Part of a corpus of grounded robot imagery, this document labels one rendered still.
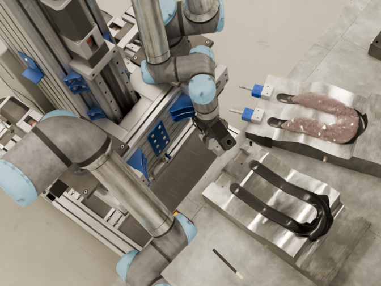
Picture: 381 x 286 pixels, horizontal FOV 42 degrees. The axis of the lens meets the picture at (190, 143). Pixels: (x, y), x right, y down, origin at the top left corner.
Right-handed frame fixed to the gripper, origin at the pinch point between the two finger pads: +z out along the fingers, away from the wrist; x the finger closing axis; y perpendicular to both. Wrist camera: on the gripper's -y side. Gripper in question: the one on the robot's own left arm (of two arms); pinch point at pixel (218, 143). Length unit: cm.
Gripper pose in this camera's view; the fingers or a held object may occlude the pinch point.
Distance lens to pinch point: 170.9
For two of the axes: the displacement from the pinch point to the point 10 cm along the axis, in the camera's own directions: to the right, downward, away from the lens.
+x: -7.3, 6.5, -1.9
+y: -6.6, -6.2, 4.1
